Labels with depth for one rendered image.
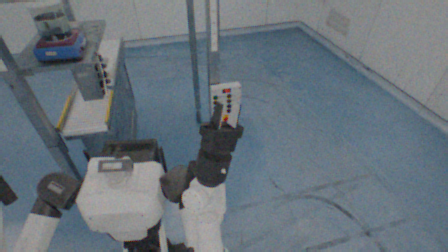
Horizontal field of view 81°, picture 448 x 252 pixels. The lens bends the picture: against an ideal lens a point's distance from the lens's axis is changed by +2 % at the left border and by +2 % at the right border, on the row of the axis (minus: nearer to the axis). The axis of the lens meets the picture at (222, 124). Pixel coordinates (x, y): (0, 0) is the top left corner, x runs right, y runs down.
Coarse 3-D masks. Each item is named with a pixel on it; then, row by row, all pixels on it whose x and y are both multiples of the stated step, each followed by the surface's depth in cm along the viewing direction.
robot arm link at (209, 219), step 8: (224, 192) 74; (216, 200) 75; (224, 200) 74; (208, 208) 76; (216, 208) 74; (224, 208) 75; (200, 216) 74; (208, 216) 74; (216, 216) 73; (200, 224) 71; (208, 224) 70; (216, 224) 71
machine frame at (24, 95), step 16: (192, 64) 259; (208, 64) 142; (16, 80) 124; (208, 80) 152; (16, 96) 129; (32, 96) 135; (32, 112) 137; (48, 128) 146; (48, 144) 152; (64, 160) 162; (80, 176) 181
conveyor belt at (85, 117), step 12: (108, 84) 198; (108, 96) 186; (72, 108) 175; (84, 108) 175; (96, 108) 175; (72, 120) 166; (84, 120) 166; (96, 120) 166; (72, 132) 159; (84, 132) 161; (96, 132) 163
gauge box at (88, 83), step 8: (72, 72) 134; (80, 72) 135; (88, 72) 136; (96, 72) 140; (80, 80) 138; (88, 80) 139; (96, 80) 139; (80, 88) 140; (88, 88) 141; (96, 88) 142; (104, 88) 151; (88, 96) 144; (96, 96) 145
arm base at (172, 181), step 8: (176, 168) 89; (184, 168) 88; (160, 176) 90; (168, 176) 89; (176, 176) 88; (184, 176) 87; (168, 184) 88; (176, 184) 87; (168, 192) 87; (176, 192) 86; (176, 200) 87
